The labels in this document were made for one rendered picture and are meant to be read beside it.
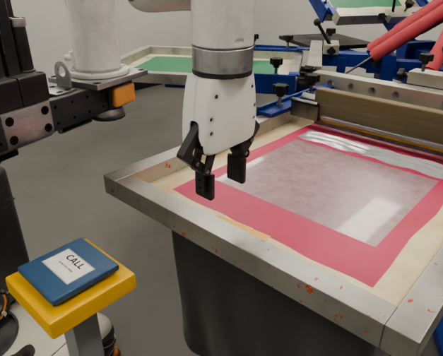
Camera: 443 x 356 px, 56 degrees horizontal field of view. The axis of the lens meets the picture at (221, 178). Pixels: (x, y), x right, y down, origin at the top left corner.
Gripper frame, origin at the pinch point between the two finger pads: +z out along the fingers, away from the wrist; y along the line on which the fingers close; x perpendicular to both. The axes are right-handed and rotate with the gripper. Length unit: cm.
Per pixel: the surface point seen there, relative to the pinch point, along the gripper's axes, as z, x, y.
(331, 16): -4, -69, -151
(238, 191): 12.1, -9.4, -15.3
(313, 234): 11.8, 9.0, -12.3
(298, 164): 12.2, -7.7, -33.5
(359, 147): 11, -1, -49
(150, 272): 109, -97, -56
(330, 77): 5, -27, -80
